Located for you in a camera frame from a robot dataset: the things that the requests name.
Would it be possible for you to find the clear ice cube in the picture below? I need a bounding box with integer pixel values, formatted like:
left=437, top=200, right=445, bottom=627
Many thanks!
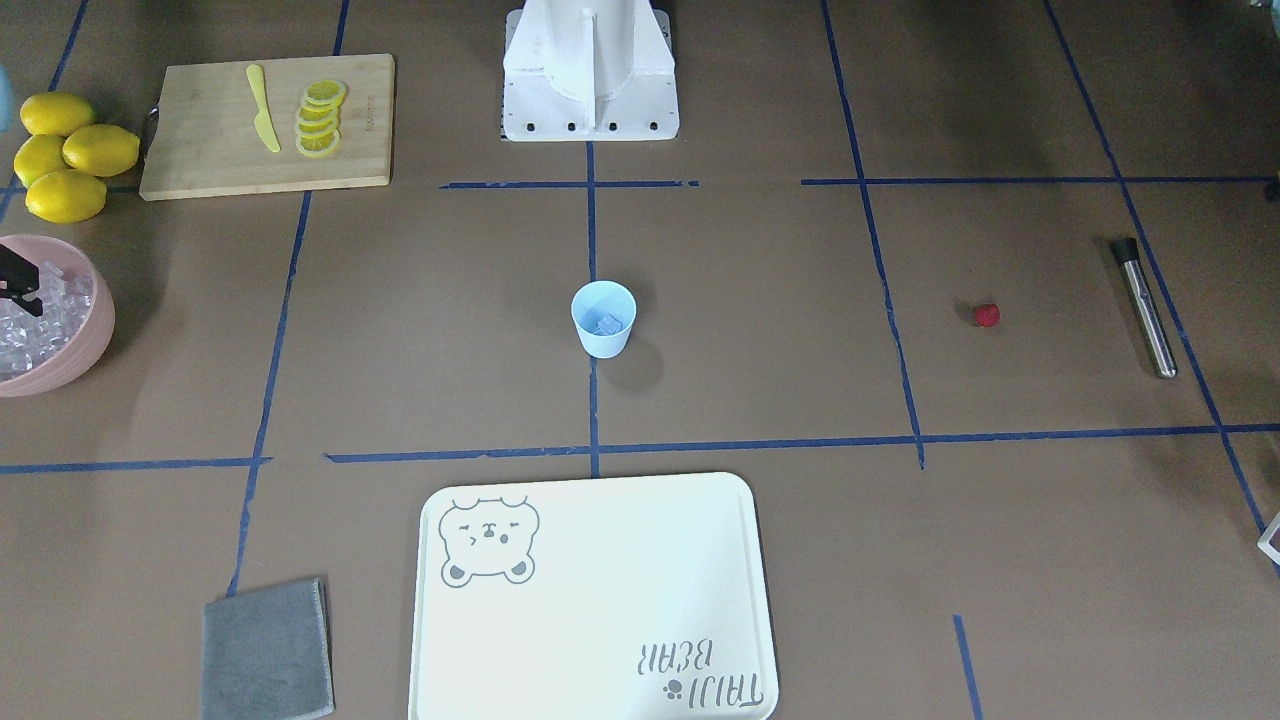
left=594, top=314, right=626, bottom=337

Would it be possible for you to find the steel muddler with black tip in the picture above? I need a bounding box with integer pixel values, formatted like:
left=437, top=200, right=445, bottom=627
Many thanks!
left=1108, top=237, right=1178, bottom=379

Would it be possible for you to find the lemon slice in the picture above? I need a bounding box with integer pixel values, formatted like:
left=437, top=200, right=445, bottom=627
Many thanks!
left=302, top=79, right=348, bottom=109
left=296, top=102, right=340, bottom=126
left=294, top=129, right=342, bottom=159
left=294, top=117, right=340, bottom=138

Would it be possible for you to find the red strawberry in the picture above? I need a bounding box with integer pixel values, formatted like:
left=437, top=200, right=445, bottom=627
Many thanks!
left=972, top=304, right=1002, bottom=328

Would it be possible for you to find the pile of ice cubes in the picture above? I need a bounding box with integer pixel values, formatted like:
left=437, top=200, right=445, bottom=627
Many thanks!
left=1, top=261, right=95, bottom=380

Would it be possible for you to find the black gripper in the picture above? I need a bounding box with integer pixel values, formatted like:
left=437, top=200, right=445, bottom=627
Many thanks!
left=1, top=245, right=44, bottom=316

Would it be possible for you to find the white wire cup rack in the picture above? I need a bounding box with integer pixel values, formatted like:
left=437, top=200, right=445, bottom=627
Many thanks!
left=1257, top=514, right=1280, bottom=568

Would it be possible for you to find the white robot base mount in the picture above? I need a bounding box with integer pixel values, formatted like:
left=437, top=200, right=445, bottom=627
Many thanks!
left=500, top=1, right=680, bottom=142

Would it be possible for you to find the whole yellow lemon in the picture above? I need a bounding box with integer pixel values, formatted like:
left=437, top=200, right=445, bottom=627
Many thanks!
left=19, top=91, right=97, bottom=137
left=61, top=124, right=141, bottom=178
left=26, top=169, right=108, bottom=224
left=13, top=135, right=70, bottom=188

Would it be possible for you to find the yellow plastic knife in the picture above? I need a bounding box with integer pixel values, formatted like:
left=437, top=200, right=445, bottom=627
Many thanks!
left=244, top=63, right=282, bottom=152

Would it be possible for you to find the wooden cutting board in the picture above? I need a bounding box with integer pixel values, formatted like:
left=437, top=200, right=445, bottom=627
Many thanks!
left=140, top=54, right=396, bottom=201

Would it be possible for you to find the pink bowl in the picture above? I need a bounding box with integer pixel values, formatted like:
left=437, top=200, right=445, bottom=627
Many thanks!
left=1, top=234, right=115, bottom=398

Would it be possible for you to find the grey folded cloth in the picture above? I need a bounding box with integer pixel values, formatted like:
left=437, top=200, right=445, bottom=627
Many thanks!
left=200, top=577, right=337, bottom=719

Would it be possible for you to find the light blue cup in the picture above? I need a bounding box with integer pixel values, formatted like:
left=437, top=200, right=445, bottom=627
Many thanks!
left=570, top=281, right=637, bottom=359

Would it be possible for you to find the white bear serving tray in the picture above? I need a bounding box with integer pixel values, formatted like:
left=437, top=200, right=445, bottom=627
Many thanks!
left=407, top=471, right=780, bottom=719

